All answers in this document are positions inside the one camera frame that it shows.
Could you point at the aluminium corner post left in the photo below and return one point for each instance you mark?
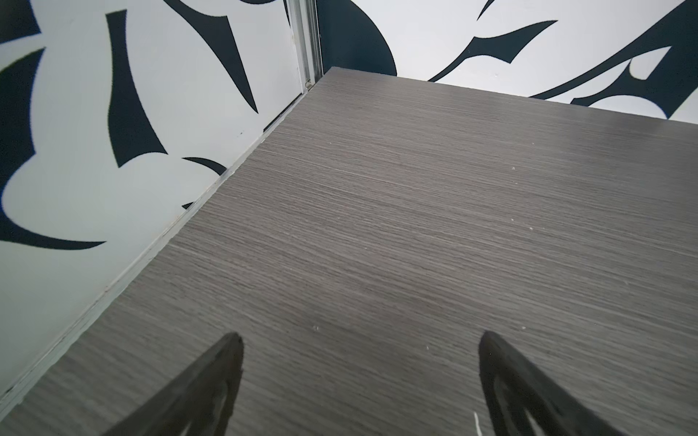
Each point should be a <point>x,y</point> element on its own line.
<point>303,19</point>

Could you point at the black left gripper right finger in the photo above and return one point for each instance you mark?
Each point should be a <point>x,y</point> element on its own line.
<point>519,394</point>

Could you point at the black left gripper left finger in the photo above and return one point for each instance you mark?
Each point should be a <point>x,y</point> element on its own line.
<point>199,401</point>

